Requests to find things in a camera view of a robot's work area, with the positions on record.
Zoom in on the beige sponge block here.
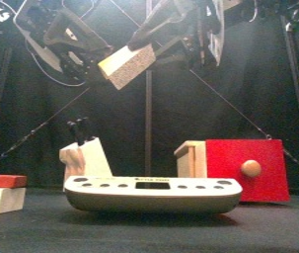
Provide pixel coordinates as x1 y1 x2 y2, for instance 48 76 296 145
96 43 157 91

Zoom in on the red front wooden drawer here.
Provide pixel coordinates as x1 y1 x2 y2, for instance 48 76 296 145
172 138 292 204

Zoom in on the red tuna sushi toy block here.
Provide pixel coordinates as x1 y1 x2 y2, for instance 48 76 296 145
0 173 29 215

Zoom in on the wooden toy knife block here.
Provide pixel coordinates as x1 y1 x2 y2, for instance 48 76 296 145
57 136 115 193

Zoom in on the white toy stove top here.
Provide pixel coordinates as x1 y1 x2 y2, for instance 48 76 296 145
61 175 244 215

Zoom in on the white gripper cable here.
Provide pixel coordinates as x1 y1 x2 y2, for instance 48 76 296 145
22 39 88 88

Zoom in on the black toy knife handle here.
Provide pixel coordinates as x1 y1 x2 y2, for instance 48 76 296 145
65 121 81 147
75 117 97 143

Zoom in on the diagonal frame brace cable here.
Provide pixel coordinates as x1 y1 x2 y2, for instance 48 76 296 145
0 86 92 175
187 68 299 181

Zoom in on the vertical metal frame pole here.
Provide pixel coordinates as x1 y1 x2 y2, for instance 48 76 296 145
144 68 152 178

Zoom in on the slanted metal frame post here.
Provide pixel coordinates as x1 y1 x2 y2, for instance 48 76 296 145
279 15 299 159

